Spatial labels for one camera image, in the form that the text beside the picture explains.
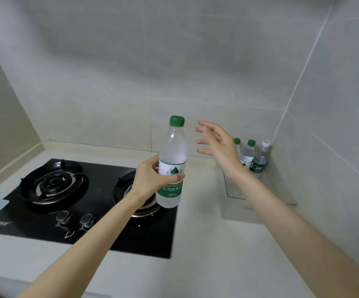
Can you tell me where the person's right hand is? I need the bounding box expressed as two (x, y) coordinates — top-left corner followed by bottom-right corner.
(195, 120), (245, 180)

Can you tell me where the person's left hand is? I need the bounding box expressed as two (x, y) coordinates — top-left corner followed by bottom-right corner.
(131, 154), (185, 204)

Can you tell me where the clear green-capped water bottle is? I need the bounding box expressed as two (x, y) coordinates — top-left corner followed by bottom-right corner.
(239, 139), (257, 171)
(233, 138), (243, 162)
(156, 115), (188, 209)

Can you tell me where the clear white-capped water bottle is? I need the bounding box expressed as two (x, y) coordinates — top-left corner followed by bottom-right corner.
(248, 140), (272, 180)

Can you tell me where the clear plastic tray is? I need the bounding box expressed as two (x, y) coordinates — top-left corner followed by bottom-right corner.
(222, 145), (298, 211)

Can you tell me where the person's left forearm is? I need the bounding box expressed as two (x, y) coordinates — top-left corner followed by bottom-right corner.
(18, 192), (146, 298)

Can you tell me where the person's right forearm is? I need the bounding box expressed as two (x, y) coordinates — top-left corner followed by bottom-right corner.
(232, 169), (359, 298)

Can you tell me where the black glass gas stove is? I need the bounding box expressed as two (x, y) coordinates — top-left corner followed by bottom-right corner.
(0, 158), (179, 260)

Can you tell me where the silver stove knob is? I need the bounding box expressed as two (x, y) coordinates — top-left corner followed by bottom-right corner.
(55, 210), (74, 228)
(79, 213), (97, 231)

